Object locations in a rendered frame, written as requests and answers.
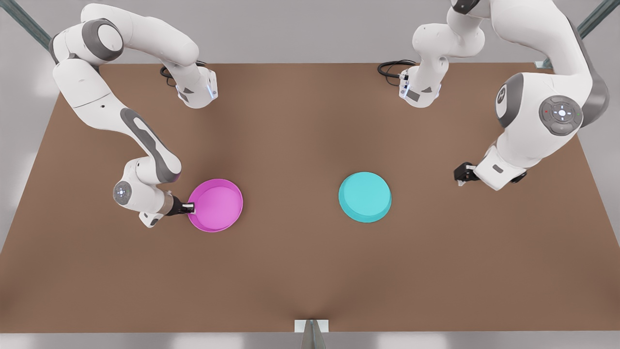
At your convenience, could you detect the pink plate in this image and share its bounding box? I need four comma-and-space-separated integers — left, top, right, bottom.
187, 178, 244, 233

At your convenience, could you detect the blue plate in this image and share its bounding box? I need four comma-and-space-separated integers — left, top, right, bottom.
338, 172, 392, 223

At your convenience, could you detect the black cable loop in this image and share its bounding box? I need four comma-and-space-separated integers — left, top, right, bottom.
377, 60, 419, 87
160, 60, 208, 88

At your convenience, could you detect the silver frame post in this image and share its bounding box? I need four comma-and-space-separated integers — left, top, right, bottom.
294, 319, 329, 349
535, 0, 620, 69
3, 0, 53, 50

